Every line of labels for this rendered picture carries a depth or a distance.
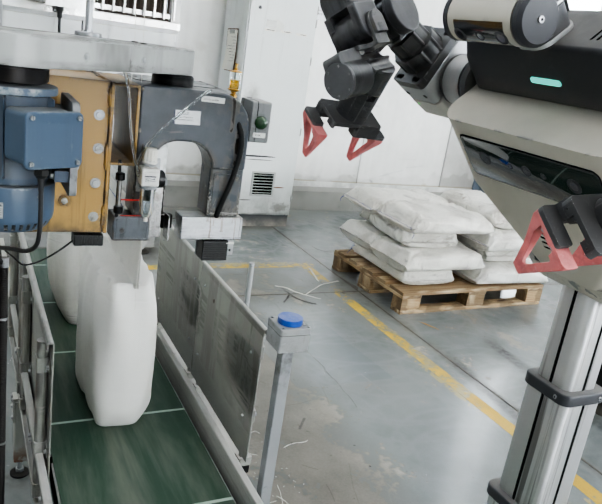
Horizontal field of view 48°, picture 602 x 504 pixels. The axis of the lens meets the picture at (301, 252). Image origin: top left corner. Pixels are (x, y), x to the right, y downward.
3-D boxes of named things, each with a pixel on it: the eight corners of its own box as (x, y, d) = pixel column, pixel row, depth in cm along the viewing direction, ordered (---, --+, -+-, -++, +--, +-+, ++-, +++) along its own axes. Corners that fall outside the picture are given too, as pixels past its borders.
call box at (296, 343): (308, 351, 158) (312, 328, 156) (277, 354, 154) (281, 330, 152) (294, 336, 165) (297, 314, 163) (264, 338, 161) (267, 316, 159)
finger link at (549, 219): (489, 241, 73) (550, 197, 65) (534, 237, 76) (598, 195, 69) (513, 299, 70) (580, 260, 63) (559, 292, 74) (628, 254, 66)
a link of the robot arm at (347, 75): (380, 6, 107) (341, 31, 113) (338, 10, 99) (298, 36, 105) (407, 77, 108) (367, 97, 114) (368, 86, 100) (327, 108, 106)
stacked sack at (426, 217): (497, 239, 419) (502, 216, 414) (410, 238, 389) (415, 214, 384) (454, 219, 454) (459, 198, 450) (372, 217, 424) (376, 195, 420)
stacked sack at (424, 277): (456, 286, 427) (460, 268, 424) (399, 288, 407) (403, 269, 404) (398, 252, 483) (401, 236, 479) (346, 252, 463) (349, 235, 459)
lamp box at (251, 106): (267, 143, 150) (272, 103, 148) (248, 142, 148) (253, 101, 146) (254, 137, 157) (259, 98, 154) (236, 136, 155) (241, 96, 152)
